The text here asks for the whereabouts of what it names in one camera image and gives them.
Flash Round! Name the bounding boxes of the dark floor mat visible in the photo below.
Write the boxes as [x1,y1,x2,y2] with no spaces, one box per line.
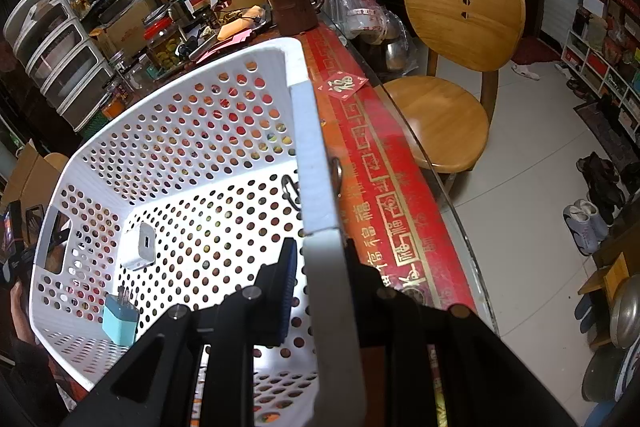
[572,99,640,168]

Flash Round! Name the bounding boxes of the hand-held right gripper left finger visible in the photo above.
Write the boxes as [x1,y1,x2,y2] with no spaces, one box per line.
[60,237,301,427]

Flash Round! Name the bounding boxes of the small metal ring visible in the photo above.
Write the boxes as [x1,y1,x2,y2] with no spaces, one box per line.
[330,157,345,200]

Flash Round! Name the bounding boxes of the open plain cardboard box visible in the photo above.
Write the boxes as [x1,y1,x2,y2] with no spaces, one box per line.
[0,139,71,212]

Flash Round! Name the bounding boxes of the white cube shelf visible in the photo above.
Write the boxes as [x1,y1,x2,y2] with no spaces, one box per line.
[560,0,640,132]

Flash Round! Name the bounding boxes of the red printed tablecloth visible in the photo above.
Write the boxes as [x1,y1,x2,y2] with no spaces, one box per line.
[50,27,481,427]

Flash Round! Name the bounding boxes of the red door mat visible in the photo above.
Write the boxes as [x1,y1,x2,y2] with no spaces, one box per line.
[510,38,563,65]

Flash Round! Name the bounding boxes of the cardboard box with red print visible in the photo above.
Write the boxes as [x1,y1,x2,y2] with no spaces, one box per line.
[92,0,171,58]

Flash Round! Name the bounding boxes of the metal key ring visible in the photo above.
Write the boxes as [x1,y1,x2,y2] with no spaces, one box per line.
[279,174,305,214]

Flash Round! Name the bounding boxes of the white sneakers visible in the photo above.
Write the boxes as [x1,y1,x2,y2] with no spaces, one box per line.
[562,199,611,255]

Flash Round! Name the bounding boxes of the pink paper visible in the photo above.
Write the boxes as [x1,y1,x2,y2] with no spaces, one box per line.
[195,29,253,65]

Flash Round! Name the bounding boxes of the brown ceramic mug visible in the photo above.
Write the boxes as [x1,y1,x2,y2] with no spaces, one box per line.
[263,0,326,36]

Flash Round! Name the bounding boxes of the white charger adapter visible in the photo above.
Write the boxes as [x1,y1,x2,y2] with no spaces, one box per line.
[121,222,157,271]

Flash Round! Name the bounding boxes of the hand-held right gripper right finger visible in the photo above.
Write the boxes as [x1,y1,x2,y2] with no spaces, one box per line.
[345,239,576,427]

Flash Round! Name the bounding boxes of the glass jar with pickles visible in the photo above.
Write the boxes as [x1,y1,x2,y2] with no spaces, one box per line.
[145,19,188,72]

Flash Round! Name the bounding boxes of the white slipper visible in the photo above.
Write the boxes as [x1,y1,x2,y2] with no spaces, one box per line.
[510,62,542,82]

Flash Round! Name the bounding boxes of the white perforated plastic basket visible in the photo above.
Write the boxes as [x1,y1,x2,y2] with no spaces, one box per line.
[29,38,373,427]

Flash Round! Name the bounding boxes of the stacked white drawer organizer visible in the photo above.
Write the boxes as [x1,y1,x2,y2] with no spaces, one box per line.
[2,0,121,132]

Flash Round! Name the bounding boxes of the clear plastic bag with bowls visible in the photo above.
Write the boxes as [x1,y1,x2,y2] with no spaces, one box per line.
[319,0,418,75]

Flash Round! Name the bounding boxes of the dark shoes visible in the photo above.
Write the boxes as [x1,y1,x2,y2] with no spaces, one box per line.
[575,151,626,208]

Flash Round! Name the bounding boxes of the metal bowl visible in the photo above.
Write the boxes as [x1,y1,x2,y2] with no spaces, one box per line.
[609,274,640,350]

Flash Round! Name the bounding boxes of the red paper square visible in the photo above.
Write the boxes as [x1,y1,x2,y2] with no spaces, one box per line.
[316,74,369,102]

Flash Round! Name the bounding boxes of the light blue charger adapter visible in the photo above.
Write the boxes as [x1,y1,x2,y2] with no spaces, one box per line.
[102,287,141,348]

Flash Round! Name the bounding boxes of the yellow packet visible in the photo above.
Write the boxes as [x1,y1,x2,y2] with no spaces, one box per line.
[217,6,263,40]

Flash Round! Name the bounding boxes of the wooden chair with round seat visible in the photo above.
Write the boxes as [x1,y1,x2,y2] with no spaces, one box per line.
[381,0,526,195]

